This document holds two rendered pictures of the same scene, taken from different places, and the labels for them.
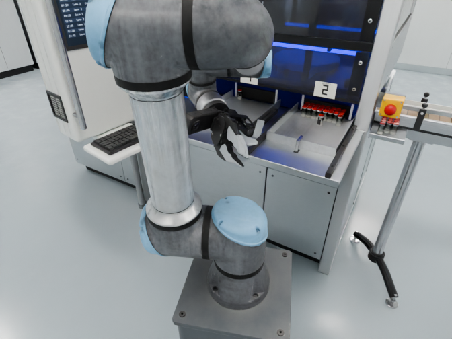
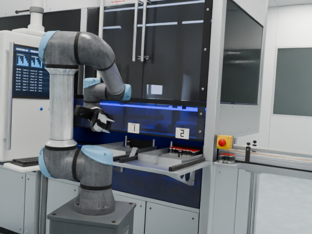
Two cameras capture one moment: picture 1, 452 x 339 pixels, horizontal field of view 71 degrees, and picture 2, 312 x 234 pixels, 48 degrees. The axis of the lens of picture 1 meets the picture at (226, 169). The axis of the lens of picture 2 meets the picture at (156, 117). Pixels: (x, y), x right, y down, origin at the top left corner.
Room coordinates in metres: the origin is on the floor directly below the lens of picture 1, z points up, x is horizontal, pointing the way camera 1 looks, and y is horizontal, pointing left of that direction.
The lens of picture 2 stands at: (-0.79, -0.24, 1.21)
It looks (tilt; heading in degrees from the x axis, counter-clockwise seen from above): 3 degrees down; 0
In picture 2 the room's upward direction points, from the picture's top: 3 degrees clockwise
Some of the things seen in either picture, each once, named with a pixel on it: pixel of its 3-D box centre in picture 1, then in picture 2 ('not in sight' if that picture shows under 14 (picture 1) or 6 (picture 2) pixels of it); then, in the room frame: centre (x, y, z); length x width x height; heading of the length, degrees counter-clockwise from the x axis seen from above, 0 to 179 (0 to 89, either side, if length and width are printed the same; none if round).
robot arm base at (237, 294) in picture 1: (238, 268); (95, 195); (0.50, -0.03, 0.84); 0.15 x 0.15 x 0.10
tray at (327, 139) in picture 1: (313, 126); (173, 156); (1.15, -0.35, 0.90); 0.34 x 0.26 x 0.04; 150
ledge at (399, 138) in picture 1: (388, 131); (228, 163); (1.16, -0.66, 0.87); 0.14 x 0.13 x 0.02; 150
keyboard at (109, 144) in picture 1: (138, 130); (47, 159); (1.27, 0.39, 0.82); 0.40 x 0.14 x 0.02; 141
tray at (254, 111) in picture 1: (239, 109); (124, 148); (1.32, -0.06, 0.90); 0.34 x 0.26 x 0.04; 150
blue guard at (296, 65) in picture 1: (161, 48); (75, 112); (1.66, 0.32, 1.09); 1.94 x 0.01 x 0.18; 60
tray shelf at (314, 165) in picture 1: (267, 129); (141, 158); (1.18, -0.17, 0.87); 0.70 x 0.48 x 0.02; 60
